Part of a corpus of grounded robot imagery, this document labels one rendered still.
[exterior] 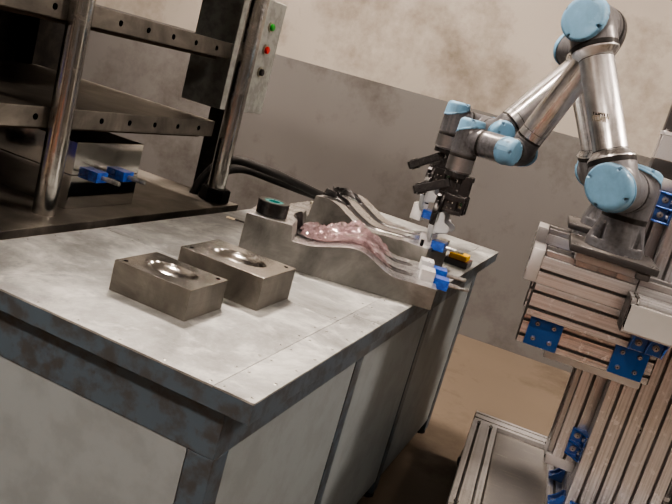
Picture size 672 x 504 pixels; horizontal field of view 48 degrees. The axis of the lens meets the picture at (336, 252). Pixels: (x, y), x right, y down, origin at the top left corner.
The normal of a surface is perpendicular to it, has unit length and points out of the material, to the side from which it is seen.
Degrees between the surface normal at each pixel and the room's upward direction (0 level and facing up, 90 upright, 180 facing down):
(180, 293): 90
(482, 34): 90
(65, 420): 90
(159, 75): 90
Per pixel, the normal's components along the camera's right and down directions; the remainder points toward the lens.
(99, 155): 0.89, 0.32
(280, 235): -0.10, 0.20
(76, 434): -0.37, 0.11
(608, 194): -0.61, 0.14
